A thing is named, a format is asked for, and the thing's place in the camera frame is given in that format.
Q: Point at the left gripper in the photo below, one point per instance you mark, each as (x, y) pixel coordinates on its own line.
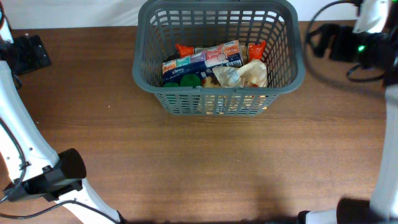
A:
(24, 45)

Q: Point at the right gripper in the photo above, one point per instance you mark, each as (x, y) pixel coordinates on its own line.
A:
(344, 39)

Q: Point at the orange spaghetti packet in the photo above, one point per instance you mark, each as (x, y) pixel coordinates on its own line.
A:
(250, 51)

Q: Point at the beige paper bag packet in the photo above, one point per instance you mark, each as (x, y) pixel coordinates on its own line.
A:
(253, 73)

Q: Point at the grey plastic shopping basket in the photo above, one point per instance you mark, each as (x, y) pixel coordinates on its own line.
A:
(177, 38)

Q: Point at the white tissue pack stack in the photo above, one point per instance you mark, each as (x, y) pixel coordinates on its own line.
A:
(226, 55)

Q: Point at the green lid jar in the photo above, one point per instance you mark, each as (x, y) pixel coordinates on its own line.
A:
(190, 80)
(171, 98)

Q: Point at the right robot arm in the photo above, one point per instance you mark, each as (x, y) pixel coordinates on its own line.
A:
(382, 206)

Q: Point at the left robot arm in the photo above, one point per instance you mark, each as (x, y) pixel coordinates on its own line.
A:
(35, 169)

